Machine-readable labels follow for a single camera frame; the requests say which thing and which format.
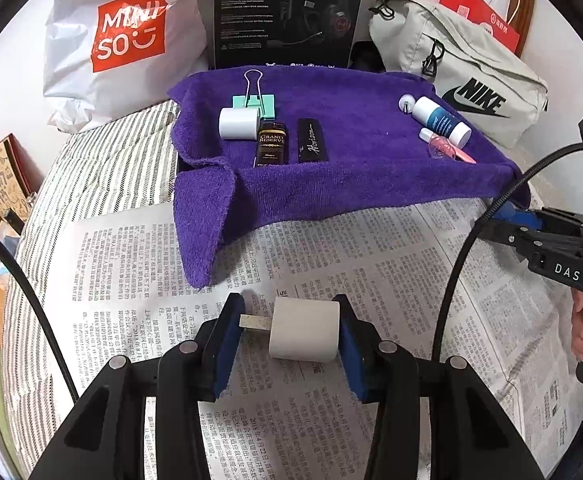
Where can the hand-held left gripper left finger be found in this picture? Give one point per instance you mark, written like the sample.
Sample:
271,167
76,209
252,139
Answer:
226,345

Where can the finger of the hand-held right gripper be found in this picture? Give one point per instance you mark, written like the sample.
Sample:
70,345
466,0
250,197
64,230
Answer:
531,242
514,217

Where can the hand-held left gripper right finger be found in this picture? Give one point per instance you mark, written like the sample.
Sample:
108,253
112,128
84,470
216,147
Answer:
354,360

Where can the greyish paper roll with tag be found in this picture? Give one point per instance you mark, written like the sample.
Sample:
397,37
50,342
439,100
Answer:
304,330

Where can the white bottle blue label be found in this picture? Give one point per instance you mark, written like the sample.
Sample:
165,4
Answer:
441,119

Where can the black and gold box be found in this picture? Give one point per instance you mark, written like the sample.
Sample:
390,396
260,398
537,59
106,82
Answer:
273,145

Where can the long black box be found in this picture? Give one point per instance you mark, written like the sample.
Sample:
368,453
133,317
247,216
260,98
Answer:
311,141

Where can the white paper roll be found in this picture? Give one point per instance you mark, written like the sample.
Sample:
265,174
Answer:
239,122

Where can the newspaper sheets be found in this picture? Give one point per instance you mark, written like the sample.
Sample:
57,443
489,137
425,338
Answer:
136,270

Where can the grey sling bag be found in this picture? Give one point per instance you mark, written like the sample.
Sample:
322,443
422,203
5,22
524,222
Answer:
461,75

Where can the white round push pin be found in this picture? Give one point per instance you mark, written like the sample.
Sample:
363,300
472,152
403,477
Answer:
406,102

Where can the purple towel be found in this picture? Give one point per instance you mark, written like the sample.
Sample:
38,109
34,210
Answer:
351,170

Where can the red paper bag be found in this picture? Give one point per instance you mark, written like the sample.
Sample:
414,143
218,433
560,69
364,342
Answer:
481,17

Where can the striped bedsheet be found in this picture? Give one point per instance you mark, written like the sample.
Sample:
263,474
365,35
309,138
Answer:
96,160

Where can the green binder clip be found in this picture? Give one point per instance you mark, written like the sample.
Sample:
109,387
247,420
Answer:
264,102

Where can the brown patterned notebook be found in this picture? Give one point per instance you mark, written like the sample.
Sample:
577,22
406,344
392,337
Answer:
3,175

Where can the black headset box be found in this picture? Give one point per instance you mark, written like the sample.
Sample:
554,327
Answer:
286,15

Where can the white shopping bag red logo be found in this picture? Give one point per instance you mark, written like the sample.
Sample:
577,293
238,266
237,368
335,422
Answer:
116,45

